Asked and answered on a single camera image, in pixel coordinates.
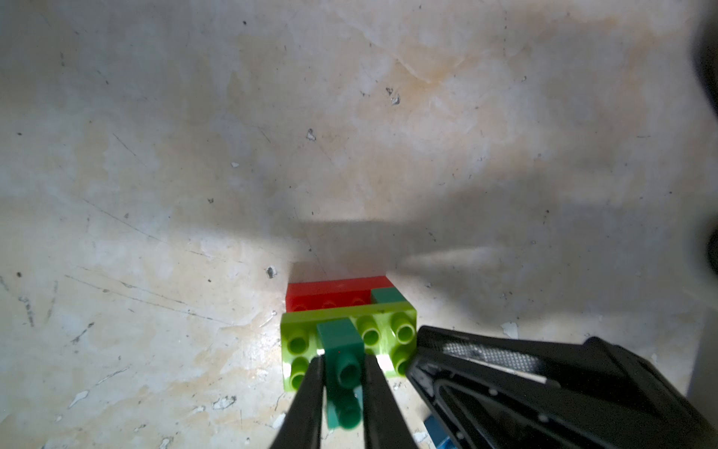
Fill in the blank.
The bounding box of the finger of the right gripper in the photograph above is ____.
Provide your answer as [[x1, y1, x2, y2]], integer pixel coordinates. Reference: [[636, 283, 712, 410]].
[[406, 326, 606, 400]]

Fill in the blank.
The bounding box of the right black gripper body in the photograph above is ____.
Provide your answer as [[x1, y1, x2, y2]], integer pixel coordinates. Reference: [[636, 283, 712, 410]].
[[415, 339, 717, 448]]

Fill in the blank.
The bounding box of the red lego brick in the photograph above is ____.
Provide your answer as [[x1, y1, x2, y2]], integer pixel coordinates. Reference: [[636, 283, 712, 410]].
[[285, 276, 394, 312]]

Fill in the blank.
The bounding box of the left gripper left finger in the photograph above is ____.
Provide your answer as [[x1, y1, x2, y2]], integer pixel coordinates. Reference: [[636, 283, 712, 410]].
[[270, 355, 325, 449]]

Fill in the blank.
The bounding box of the lime green lego brick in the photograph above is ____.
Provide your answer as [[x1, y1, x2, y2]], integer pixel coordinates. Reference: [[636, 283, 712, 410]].
[[280, 301, 417, 392]]

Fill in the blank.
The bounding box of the small dark green lego brick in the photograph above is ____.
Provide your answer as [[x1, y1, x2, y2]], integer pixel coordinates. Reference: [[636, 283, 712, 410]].
[[317, 318, 365, 430]]

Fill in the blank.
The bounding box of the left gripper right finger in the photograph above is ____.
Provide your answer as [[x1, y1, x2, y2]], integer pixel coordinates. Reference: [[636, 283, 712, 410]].
[[363, 355, 417, 449]]

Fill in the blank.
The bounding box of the blue lego brick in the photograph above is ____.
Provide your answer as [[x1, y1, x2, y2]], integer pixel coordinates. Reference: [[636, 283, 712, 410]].
[[424, 415, 456, 449]]

